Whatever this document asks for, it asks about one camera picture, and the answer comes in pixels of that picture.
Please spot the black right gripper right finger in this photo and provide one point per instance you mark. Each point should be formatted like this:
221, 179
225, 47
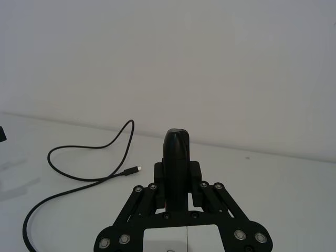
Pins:
210, 199

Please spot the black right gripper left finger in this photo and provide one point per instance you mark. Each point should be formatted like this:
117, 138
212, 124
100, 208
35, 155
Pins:
147, 202

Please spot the white table cloth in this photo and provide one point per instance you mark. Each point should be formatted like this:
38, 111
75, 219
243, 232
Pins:
262, 189

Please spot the small black block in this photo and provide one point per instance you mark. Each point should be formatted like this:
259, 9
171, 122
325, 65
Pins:
2, 135

